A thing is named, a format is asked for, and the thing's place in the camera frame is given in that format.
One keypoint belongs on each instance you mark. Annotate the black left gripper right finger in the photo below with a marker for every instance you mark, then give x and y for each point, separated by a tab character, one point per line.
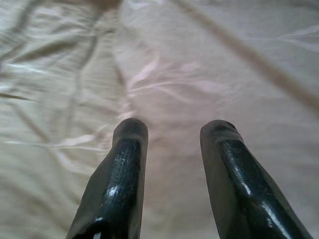
239	189

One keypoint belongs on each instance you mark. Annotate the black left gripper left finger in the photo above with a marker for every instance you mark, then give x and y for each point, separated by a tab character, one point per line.
117	186

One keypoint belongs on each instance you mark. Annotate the beige satin bed sheet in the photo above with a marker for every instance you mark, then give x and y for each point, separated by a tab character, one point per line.
174	74

